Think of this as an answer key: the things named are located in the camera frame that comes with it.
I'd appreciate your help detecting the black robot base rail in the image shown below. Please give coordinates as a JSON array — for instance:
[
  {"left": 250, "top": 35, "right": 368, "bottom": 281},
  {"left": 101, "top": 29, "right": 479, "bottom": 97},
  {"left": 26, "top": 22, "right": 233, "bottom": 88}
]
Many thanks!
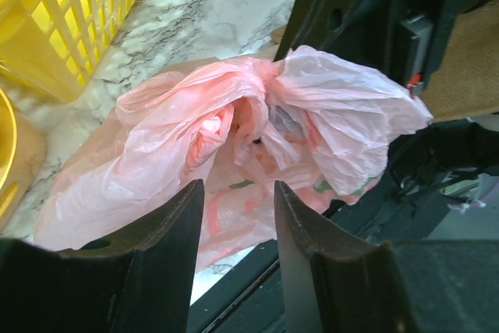
[{"left": 186, "top": 118, "right": 499, "bottom": 333}]

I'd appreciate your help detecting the small yellow plastic bin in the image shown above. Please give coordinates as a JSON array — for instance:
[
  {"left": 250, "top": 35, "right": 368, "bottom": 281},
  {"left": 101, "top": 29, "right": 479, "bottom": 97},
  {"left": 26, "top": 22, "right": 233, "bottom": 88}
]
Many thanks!
[{"left": 1, "top": 92, "right": 47, "bottom": 227}]

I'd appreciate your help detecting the brown burlap tote bag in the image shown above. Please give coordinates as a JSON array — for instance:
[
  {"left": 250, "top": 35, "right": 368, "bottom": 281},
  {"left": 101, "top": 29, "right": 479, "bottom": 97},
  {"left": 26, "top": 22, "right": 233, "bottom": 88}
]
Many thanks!
[{"left": 268, "top": 0, "right": 499, "bottom": 122}]

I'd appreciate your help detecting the large yellow shopping basket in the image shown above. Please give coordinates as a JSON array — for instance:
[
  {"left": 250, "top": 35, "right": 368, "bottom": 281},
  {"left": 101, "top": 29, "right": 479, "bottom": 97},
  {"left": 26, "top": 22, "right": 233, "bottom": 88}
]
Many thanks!
[{"left": 1, "top": 0, "right": 136, "bottom": 102}]

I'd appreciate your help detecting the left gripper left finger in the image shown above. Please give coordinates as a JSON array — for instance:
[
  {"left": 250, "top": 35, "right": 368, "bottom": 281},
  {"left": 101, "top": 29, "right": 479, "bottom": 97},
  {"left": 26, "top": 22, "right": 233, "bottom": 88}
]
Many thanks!
[{"left": 1, "top": 180, "right": 204, "bottom": 332}]

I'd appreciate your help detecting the pink plastic grocery bag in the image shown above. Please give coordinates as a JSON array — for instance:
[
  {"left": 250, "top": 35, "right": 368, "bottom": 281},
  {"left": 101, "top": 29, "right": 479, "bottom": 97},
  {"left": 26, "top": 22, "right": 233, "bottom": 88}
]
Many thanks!
[{"left": 34, "top": 46, "right": 432, "bottom": 270}]

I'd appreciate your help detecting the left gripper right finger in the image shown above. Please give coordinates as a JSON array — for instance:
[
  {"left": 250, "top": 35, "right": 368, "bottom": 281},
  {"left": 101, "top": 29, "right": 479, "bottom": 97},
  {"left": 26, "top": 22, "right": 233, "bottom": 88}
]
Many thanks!
[{"left": 274, "top": 179, "right": 499, "bottom": 333}]

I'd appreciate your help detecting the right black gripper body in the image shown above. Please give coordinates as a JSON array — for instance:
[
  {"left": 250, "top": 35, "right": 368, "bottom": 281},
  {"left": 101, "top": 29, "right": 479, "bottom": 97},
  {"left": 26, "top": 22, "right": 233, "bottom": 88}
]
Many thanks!
[{"left": 276, "top": 0, "right": 490, "bottom": 91}]

